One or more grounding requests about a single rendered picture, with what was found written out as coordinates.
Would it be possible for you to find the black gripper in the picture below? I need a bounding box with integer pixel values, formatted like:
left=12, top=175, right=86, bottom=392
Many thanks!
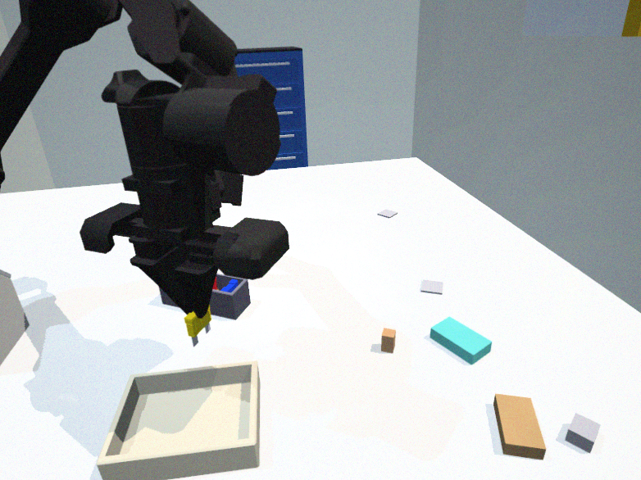
left=79, top=163, right=289, bottom=319

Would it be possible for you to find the small brown block with orange top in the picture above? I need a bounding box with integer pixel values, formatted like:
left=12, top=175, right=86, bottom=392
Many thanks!
left=381, top=328, right=396, bottom=354

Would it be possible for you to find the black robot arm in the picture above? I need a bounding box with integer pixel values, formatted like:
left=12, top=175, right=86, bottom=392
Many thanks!
left=0, top=0, right=281, bottom=211

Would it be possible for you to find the tan rectangular block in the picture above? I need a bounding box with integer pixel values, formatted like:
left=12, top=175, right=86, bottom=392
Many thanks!
left=493, top=393, right=547, bottom=460

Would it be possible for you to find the turquoise rectangular block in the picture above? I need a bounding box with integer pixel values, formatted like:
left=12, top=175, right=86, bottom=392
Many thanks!
left=430, top=316, right=492, bottom=365

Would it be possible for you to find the cream shallow tray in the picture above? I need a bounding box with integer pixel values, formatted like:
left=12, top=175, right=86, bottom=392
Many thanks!
left=96, top=361, right=260, bottom=480

